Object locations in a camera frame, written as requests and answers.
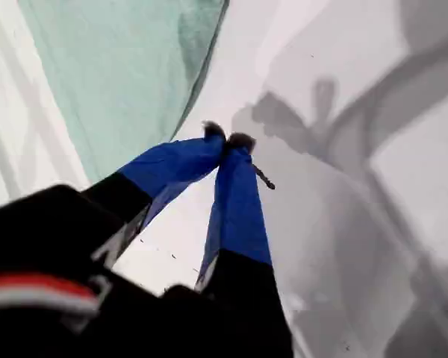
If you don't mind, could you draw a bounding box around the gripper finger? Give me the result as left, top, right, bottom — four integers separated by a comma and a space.
78, 119, 225, 270
193, 132, 294, 358

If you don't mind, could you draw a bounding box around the pale green T-shirt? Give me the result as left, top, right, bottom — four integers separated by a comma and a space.
17, 0, 231, 183

